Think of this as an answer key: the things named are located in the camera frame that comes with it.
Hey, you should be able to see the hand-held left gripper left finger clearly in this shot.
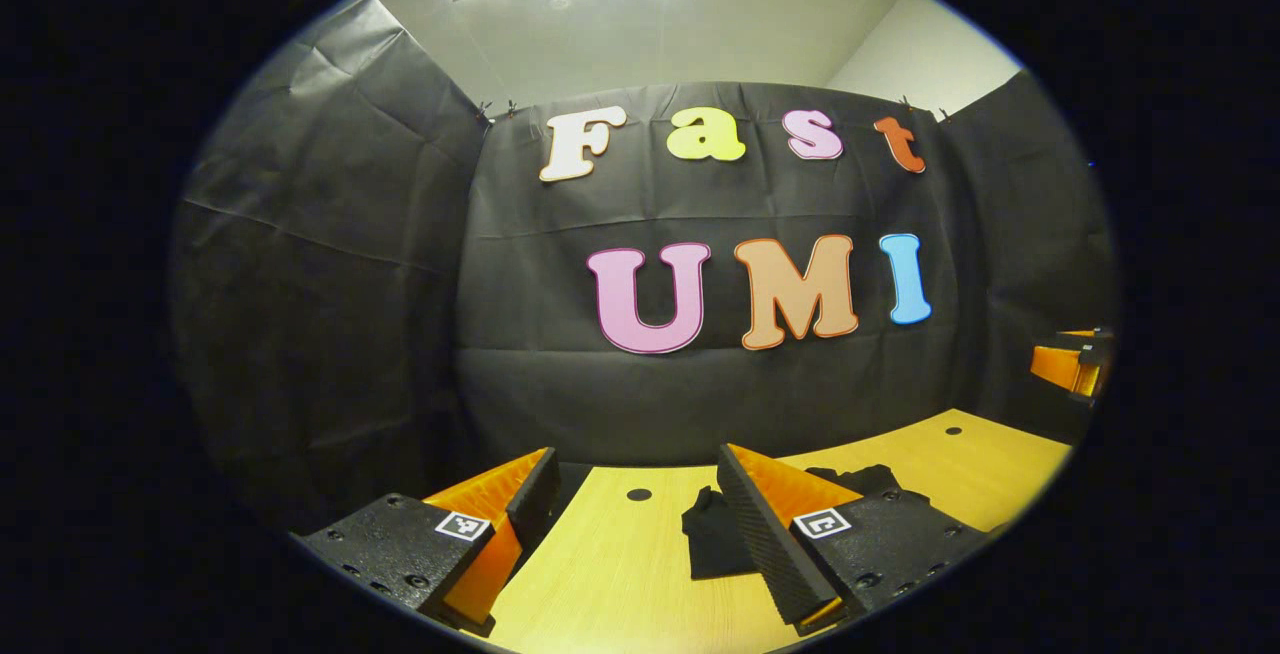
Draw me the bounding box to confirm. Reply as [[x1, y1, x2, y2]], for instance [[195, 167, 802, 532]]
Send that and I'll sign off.
[[295, 446, 561, 637]]

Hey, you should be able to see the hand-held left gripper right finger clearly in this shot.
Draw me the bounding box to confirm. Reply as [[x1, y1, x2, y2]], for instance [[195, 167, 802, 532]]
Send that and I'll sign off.
[[714, 442, 991, 635]]

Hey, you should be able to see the black shirt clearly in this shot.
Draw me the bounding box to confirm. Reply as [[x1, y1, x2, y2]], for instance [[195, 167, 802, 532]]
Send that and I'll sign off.
[[682, 464, 931, 581]]

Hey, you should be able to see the black backdrop cloth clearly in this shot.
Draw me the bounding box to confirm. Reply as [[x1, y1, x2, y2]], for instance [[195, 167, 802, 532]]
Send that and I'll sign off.
[[170, 0, 1119, 535]]

